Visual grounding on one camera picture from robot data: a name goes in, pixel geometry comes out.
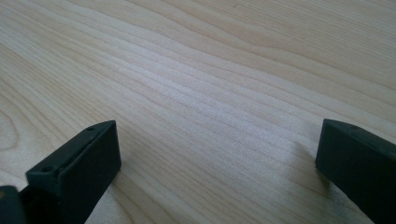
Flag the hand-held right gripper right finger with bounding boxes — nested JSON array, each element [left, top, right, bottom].
[[315, 118, 396, 224]]

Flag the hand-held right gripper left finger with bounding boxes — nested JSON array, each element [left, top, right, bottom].
[[19, 119, 122, 224]]

